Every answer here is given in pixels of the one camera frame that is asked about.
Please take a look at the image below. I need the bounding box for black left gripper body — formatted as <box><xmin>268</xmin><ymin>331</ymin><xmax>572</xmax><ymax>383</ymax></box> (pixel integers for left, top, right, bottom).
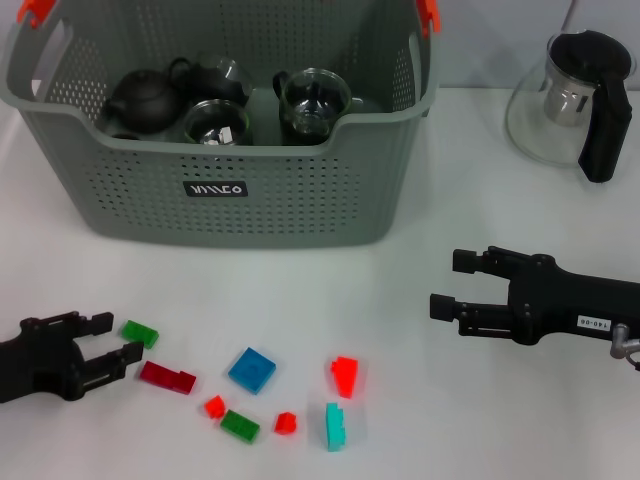
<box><xmin>0</xmin><ymin>317</ymin><xmax>85</xmax><ymax>404</ymax></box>

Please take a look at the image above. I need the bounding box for glass teapot with black handle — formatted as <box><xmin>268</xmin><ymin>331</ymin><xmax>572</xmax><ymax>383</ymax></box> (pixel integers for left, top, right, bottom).
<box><xmin>504</xmin><ymin>29</ymin><xmax>637</xmax><ymax>184</ymax></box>

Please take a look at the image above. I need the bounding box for red wedge building brick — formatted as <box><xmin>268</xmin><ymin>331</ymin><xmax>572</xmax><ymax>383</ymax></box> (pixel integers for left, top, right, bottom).
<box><xmin>329</xmin><ymin>355</ymin><xmax>361</xmax><ymax>400</ymax></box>

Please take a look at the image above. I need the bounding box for green building brick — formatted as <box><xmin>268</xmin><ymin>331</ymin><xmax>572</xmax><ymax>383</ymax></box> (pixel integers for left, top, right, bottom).
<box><xmin>219</xmin><ymin>409</ymin><xmax>262</xmax><ymax>445</ymax></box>
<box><xmin>119</xmin><ymin>319</ymin><xmax>161</xmax><ymax>350</ymax></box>

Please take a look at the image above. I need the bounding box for teal building brick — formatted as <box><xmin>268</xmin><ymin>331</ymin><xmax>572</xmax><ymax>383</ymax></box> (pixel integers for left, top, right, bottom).
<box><xmin>325</xmin><ymin>402</ymin><xmax>349</xmax><ymax>454</ymax></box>

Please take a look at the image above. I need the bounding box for black clay teapot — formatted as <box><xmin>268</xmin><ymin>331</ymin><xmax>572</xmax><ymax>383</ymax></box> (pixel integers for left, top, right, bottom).
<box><xmin>102</xmin><ymin>68</ymin><xmax>185</xmax><ymax>135</ymax></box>

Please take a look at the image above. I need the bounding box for dark red building brick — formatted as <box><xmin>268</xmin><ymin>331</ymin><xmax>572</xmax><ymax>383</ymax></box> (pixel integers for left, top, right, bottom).
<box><xmin>139</xmin><ymin>360</ymin><xmax>198</xmax><ymax>396</ymax></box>

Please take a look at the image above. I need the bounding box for grey perforated storage basket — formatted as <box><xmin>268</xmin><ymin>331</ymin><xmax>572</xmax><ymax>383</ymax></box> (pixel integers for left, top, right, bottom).
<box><xmin>0</xmin><ymin>0</ymin><xmax>444</xmax><ymax>249</ymax></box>

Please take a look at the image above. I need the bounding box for glass teacup with black base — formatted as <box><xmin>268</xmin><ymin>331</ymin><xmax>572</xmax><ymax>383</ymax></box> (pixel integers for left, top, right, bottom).
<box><xmin>183</xmin><ymin>98</ymin><xmax>252</xmax><ymax>146</ymax></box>
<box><xmin>279</xmin><ymin>117</ymin><xmax>335</xmax><ymax>147</ymax></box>
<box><xmin>168</xmin><ymin>51</ymin><xmax>255</xmax><ymax>107</ymax></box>
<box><xmin>272</xmin><ymin>67</ymin><xmax>352</xmax><ymax>144</ymax></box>

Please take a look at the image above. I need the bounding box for blue square building brick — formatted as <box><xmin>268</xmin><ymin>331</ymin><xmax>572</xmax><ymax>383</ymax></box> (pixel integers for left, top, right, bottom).
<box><xmin>228</xmin><ymin>347</ymin><xmax>277</xmax><ymax>396</ymax></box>

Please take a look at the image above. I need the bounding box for small red building brick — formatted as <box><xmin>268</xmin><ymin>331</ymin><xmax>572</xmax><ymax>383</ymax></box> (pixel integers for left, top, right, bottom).
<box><xmin>203</xmin><ymin>394</ymin><xmax>227</xmax><ymax>420</ymax></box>
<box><xmin>272</xmin><ymin>410</ymin><xmax>299</xmax><ymax>436</ymax></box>

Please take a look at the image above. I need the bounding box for right wrist cable connector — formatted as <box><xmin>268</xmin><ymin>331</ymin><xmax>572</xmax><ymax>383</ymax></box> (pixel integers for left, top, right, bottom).
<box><xmin>609</xmin><ymin>323</ymin><xmax>640</xmax><ymax>372</ymax></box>

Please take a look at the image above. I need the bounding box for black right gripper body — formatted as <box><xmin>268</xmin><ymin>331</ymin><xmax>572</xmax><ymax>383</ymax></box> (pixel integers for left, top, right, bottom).
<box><xmin>506</xmin><ymin>253</ymin><xmax>640</xmax><ymax>347</ymax></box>

